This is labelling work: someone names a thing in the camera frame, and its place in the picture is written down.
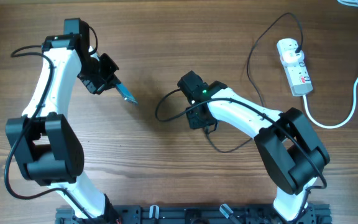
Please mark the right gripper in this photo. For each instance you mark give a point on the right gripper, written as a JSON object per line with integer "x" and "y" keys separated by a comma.
{"x": 194, "y": 122}

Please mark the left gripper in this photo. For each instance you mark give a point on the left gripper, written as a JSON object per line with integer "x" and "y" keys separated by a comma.
{"x": 105, "y": 84}

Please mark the smartphone with teal screen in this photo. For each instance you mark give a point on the smartphone with teal screen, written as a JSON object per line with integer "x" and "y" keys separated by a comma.
{"x": 125, "y": 93}

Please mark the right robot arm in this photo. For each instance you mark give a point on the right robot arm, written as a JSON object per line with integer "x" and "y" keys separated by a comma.
{"x": 291, "y": 151}

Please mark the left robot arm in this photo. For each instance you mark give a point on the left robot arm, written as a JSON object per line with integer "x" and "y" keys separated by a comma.
{"x": 43, "y": 144}

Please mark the white charger plug adapter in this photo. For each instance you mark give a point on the white charger plug adapter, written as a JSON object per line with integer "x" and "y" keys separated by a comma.
{"x": 290, "y": 58}

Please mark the white power strip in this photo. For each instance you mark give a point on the white power strip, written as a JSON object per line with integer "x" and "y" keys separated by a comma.
{"x": 298, "y": 77}

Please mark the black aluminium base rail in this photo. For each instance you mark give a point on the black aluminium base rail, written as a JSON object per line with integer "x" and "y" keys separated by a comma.
{"x": 255, "y": 213}

